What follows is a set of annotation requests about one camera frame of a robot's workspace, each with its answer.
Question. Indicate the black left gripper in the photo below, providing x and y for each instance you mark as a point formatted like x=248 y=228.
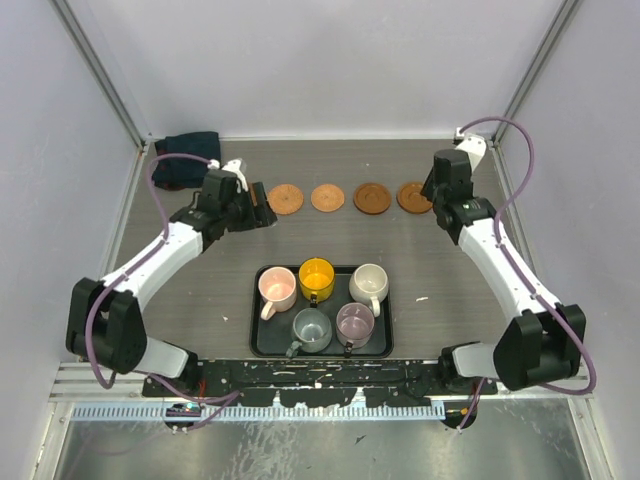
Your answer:
x=259 y=215

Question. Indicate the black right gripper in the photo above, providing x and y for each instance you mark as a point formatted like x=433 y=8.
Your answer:
x=427 y=190

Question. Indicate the woven rattan coaster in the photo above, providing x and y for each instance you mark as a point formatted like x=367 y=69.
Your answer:
x=327 y=198
x=285 y=199

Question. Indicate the brown wooden coaster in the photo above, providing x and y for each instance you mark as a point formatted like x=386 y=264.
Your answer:
x=410 y=198
x=372 y=198

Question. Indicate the pink ceramic mug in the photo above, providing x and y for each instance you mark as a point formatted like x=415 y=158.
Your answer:
x=278 y=289

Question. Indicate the cream ceramic mug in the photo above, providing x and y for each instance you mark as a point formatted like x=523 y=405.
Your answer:
x=369 y=285

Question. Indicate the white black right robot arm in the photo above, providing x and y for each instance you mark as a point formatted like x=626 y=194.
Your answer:
x=540 y=342

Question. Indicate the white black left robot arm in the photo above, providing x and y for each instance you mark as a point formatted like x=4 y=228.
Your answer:
x=105 y=322

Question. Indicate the yellow ceramic mug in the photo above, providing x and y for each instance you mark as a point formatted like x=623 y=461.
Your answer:
x=316 y=277

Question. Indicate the black plastic tray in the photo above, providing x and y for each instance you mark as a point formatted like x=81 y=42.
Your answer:
x=272 y=338

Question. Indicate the grey ceramic mug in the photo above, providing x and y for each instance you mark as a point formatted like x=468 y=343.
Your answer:
x=311 y=332

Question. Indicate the mauve ceramic mug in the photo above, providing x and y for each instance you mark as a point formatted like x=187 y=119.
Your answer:
x=354 y=326

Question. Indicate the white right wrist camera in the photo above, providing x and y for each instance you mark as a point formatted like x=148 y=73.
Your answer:
x=473 y=145

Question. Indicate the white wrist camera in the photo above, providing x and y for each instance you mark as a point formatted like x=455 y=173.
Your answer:
x=473 y=145
x=236 y=166

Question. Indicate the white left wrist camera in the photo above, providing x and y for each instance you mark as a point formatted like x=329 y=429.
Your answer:
x=236 y=166

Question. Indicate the black mounting base plate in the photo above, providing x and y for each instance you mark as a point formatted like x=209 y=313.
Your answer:
x=322 y=383

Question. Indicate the white slotted cable duct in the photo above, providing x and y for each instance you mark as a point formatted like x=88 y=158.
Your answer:
x=184 y=413

